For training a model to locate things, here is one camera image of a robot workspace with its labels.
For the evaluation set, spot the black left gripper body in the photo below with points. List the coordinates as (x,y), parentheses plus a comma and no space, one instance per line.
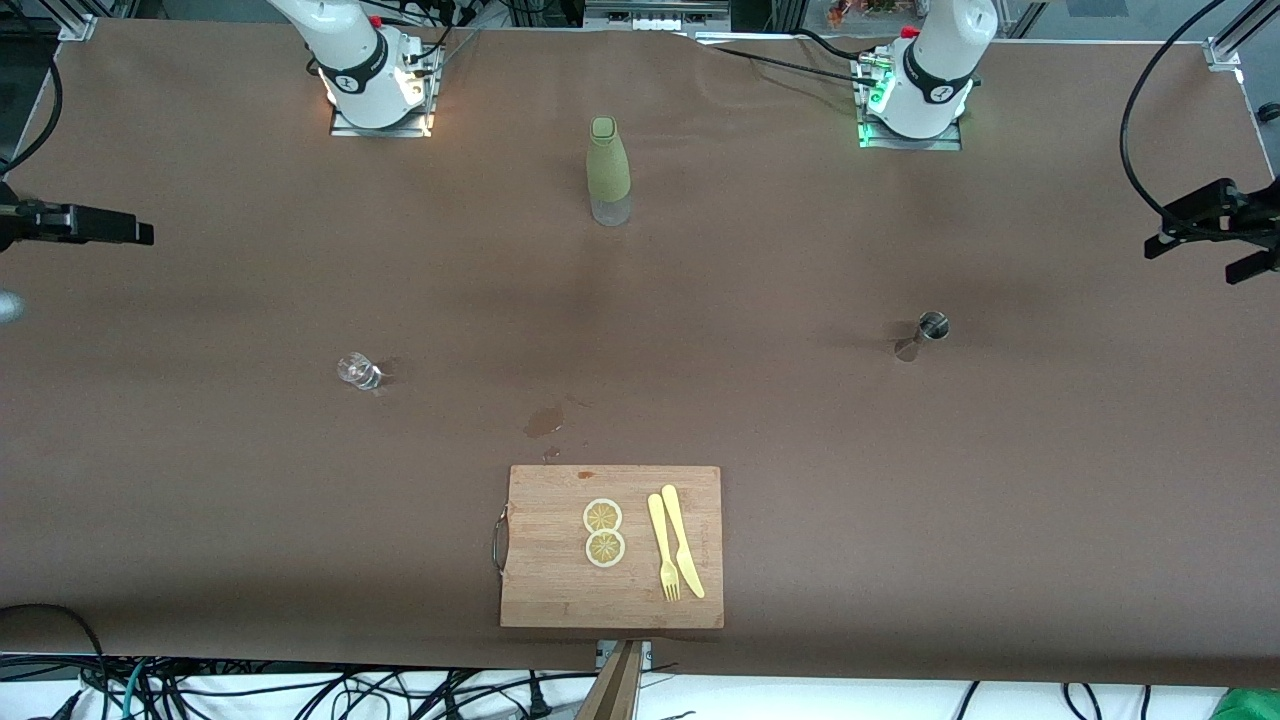
(1262,214)

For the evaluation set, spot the steel double jigger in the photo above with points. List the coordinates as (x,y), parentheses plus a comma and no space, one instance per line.
(932,325)

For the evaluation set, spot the small clear glass beaker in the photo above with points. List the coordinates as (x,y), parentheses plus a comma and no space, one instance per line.
(358,370)

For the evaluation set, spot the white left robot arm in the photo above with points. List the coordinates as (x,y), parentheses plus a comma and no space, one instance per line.
(935,70)

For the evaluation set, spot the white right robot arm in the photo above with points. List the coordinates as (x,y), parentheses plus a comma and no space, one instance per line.
(350,50)

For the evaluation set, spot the brown table cloth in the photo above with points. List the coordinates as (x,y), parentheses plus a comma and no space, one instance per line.
(1000,500)

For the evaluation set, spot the green cloth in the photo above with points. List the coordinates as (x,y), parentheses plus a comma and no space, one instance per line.
(1250,708)

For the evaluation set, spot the liquid spill puddle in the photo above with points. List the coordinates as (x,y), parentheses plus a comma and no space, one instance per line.
(543,425)

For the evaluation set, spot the green sleeved glass bottle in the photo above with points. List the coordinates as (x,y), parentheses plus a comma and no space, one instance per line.
(608,170)

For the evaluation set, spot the grey power strip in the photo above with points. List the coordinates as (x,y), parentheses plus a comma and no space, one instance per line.
(650,18)

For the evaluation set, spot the wooden cutting board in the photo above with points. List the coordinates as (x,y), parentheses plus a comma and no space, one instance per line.
(550,580)

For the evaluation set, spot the lemon slice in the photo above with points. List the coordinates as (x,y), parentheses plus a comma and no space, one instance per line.
(602,516)
(605,548)

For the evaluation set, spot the yellow plastic knife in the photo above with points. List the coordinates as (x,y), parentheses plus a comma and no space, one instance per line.
(690,575)

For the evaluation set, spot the yellow plastic fork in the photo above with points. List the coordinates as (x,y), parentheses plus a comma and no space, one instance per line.
(657,530)

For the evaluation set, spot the aluminium frame rail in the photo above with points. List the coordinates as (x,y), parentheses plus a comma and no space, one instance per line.
(1225,50)
(75,25)

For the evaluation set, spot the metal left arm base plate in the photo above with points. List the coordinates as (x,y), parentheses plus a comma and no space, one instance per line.
(940,143)

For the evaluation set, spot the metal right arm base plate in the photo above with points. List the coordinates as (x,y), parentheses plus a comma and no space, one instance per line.
(400,131)

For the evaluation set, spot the aluminium profile post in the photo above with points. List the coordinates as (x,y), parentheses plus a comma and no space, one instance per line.
(615,690)

